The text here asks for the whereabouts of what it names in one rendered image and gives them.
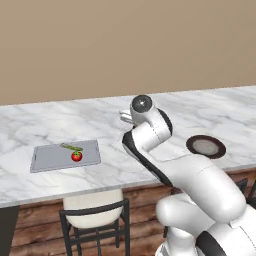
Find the grey tray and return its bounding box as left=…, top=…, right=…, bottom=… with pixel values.
left=29, top=139, right=102, bottom=174

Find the brown wooden island front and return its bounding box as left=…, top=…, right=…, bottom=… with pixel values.
left=9, top=167, right=256, bottom=256

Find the dark side panel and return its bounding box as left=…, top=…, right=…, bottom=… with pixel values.
left=0, top=204, right=21, bottom=256

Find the red tomato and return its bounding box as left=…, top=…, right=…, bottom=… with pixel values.
left=70, top=150, right=84, bottom=163

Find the green asparagus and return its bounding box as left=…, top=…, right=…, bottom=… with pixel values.
left=60, top=142, right=84, bottom=152

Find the dark brown plate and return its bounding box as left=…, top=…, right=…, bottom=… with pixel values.
left=185, top=134, right=227, bottom=160

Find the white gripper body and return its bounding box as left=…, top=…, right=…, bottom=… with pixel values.
left=119, top=109, right=135, bottom=125

